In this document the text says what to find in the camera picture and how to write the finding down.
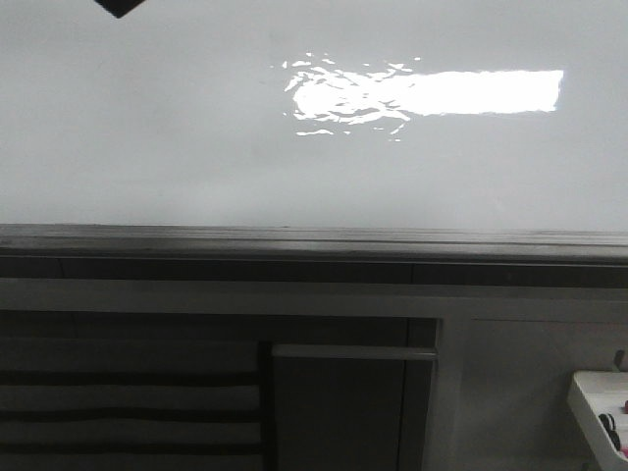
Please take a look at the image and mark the dark whiteboard frame rail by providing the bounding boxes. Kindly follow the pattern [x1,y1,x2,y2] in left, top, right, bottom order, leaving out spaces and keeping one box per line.
[1,224,627,288]

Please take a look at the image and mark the white tray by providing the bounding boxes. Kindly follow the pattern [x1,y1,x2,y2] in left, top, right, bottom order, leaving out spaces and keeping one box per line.
[567,371,627,470]

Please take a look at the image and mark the striped grey black slats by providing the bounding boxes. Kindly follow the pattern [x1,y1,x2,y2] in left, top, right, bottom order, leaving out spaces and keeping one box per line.
[1,339,276,470]

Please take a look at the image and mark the black white round item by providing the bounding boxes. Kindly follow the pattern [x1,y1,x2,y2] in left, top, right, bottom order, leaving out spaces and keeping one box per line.
[598,413,621,451]

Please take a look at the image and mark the dark cabinet panel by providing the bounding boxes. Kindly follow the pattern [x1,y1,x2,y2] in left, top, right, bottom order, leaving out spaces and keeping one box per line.
[272,344,437,470]

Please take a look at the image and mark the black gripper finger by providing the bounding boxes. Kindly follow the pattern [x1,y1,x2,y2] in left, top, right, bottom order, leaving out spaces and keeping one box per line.
[95,0,144,19]

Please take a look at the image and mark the white whiteboard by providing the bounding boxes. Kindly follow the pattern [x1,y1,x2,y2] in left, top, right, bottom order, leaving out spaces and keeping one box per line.
[1,1,627,232]

